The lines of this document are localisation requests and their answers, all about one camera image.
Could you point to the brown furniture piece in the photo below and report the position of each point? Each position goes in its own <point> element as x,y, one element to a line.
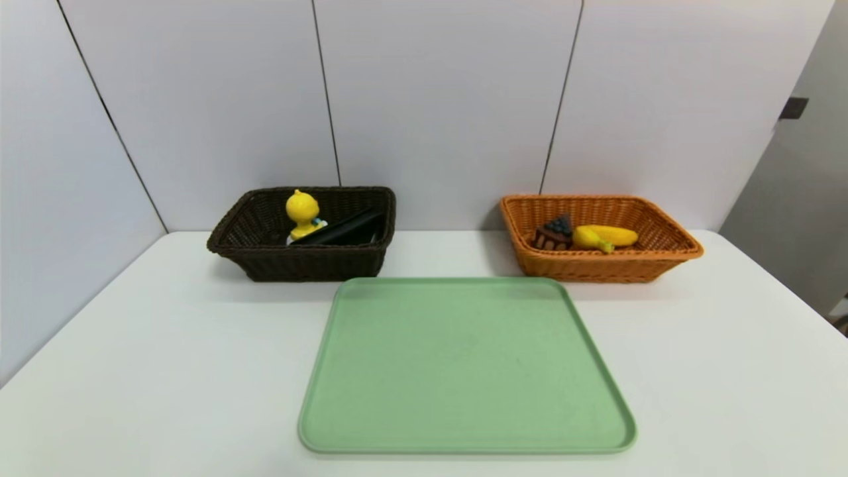
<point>843,323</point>

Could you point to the yellow banana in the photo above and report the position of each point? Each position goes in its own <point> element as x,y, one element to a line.
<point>606,235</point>

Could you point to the yellow duck toy figure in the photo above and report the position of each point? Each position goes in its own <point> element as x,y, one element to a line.
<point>301,211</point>

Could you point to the chocolate blueberry cake slice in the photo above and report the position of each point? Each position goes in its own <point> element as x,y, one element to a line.
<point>554,234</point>

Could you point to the dark brown wicker basket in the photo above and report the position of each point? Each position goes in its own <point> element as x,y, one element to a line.
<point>298,265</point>

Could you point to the dark wall bracket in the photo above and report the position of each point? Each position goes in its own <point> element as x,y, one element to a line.
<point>794,107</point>

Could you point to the green plastic tray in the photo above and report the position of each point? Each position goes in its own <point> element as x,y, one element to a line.
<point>464,371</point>

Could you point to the black leather glasses case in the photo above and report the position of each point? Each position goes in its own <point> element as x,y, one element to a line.
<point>338,233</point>

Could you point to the orange wicker basket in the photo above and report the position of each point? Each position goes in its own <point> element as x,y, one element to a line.
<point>596,265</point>

